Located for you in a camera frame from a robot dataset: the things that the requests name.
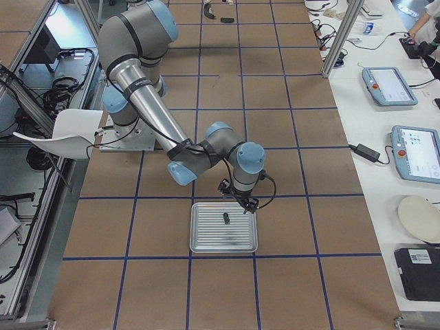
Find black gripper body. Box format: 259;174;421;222
229;187;252;206

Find far blue teach pendant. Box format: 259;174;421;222
362;67;418;107

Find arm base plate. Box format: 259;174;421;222
99;116;156;152

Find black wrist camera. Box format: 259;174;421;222
217;179;231;197

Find person at desk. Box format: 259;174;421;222
408;0;439;49

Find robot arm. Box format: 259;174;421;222
97;1;267;212

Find round beige plate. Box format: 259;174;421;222
397;196;439;244

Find near blue teach pendant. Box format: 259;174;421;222
390;125;439;184

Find blue teach pendant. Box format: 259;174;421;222
390;125;439;184
362;67;418;107

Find black power adapter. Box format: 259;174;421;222
349;144;380;163

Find white plastic chair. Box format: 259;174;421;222
13;109;103;160

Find silver ribbed metal tray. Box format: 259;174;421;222
189;202;259;253

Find small black rectangular pad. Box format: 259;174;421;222
220;17;234;23

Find black box with label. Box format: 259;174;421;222
394;248;439;302

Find curved brake shoe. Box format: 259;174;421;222
203;3;217;20

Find aluminium frame post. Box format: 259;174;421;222
322;0;364;78

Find black controller on desk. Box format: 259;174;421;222
399;38;428;59

